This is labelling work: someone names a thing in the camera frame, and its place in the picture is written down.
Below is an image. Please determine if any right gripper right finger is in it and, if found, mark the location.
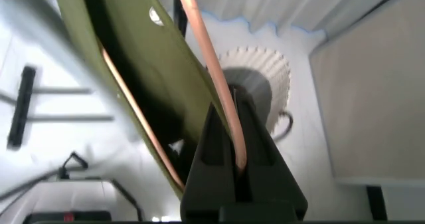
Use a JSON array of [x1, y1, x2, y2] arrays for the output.
[[232, 87, 309, 222]]

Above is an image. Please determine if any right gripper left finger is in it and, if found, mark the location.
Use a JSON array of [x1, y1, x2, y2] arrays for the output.
[[180, 103, 238, 222]]

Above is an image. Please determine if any pink clothes hanger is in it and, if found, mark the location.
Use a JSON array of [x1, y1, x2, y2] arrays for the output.
[[99, 0, 248, 191]]

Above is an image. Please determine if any green shirt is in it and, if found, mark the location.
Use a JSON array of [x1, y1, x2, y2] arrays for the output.
[[49, 0, 233, 200]]

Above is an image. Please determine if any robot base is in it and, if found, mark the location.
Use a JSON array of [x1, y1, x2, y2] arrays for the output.
[[0, 178, 144, 223]]

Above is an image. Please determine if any white laundry basket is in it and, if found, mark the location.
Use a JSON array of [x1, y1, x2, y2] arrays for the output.
[[217, 45, 295, 142]]

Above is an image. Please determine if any black clothes rack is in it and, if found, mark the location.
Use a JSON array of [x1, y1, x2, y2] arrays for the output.
[[0, 0, 189, 150]]

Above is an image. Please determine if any beige partition panel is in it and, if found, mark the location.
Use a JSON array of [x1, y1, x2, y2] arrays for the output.
[[307, 0, 425, 222]]

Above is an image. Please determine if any white curtain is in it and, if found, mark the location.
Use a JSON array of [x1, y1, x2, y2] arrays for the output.
[[149, 0, 411, 35]]

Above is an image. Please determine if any black cable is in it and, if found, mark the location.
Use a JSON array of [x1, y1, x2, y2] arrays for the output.
[[0, 151, 90, 201]]

